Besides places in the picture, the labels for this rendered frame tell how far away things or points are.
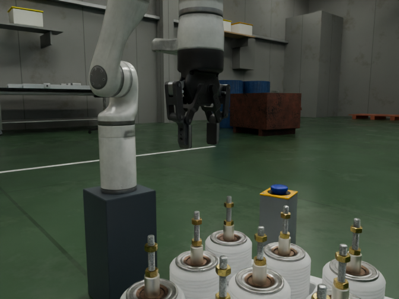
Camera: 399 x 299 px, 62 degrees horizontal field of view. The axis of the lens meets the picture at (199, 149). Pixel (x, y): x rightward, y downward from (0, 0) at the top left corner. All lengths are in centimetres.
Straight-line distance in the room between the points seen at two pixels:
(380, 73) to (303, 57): 233
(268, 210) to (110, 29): 55
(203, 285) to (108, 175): 40
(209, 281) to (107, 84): 49
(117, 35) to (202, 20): 32
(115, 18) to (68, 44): 652
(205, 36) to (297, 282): 44
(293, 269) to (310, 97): 1057
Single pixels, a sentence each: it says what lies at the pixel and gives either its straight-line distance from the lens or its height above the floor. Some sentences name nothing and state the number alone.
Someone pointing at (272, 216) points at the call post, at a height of 26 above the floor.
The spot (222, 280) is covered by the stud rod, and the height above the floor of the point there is 31.
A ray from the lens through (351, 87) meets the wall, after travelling 1199.
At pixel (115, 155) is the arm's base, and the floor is 40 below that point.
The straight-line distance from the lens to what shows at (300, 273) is 65.
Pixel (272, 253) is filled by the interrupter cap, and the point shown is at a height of 25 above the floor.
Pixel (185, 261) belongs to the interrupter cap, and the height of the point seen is 25.
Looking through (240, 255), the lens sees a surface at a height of 24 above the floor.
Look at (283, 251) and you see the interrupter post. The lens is 66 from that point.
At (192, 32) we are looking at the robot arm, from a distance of 53.
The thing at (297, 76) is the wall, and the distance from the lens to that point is 1143.
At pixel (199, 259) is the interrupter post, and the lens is 61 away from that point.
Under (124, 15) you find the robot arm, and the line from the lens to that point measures 81.
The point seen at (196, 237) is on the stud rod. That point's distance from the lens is 59.
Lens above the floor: 53
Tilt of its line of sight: 8 degrees down
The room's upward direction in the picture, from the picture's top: straight up
